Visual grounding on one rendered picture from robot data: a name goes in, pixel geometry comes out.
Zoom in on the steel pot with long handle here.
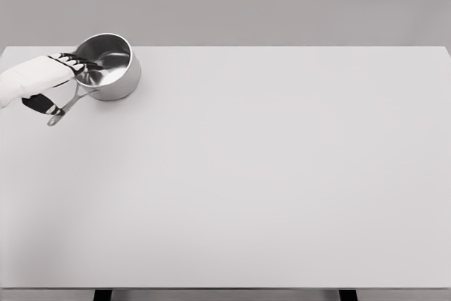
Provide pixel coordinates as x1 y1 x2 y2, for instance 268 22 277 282
47 32 142 127

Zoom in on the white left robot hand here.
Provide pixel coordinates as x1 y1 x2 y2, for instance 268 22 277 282
6 52 104 117

